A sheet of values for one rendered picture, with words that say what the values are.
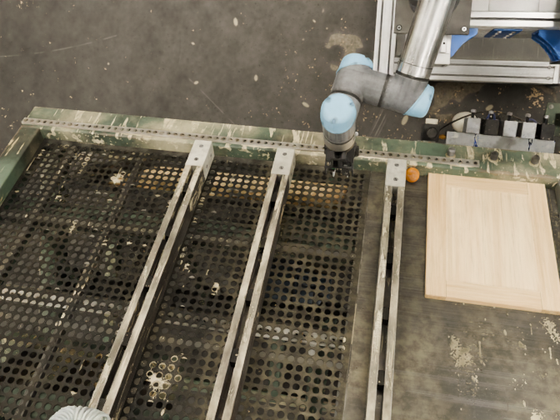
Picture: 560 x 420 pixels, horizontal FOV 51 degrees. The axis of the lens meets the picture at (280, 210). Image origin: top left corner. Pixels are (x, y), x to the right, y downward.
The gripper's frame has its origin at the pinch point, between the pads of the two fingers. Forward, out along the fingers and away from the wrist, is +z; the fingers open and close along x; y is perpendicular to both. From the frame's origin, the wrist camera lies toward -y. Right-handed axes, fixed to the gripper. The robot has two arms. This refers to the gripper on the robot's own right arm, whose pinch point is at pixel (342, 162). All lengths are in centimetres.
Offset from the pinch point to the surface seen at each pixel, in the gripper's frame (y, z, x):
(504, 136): -33, 45, 53
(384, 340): 44.7, 12.8, 14.6
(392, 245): 15.2, 25.0, 15.8
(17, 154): -8, 29, -116
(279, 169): -8.9, 29.8, -22.2
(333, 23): -110, 91, -16
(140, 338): 52, 6, -50
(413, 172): -13.1, 35.8, 21.7
